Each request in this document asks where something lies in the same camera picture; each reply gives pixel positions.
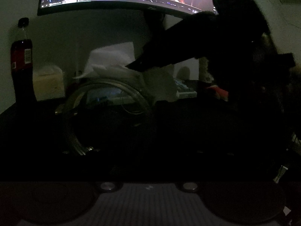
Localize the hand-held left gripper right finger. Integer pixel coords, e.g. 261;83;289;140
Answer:
174;134;258;191

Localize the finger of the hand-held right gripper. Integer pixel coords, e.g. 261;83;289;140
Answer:
126;11;213;74

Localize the crumpled pink paper cup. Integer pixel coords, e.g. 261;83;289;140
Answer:
206;85;229;102

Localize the white patterned tumbler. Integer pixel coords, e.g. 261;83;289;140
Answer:
199;58;214;83

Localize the white blue backlit keyboard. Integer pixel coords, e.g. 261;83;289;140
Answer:
174;79;197;98

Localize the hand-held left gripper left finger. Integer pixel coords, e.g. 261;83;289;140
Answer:
40;134;123;191

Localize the white tissue paper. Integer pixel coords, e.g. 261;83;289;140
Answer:
72;42;177;102

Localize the cola bottle black cap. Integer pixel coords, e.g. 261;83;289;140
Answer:
11;18;37;102

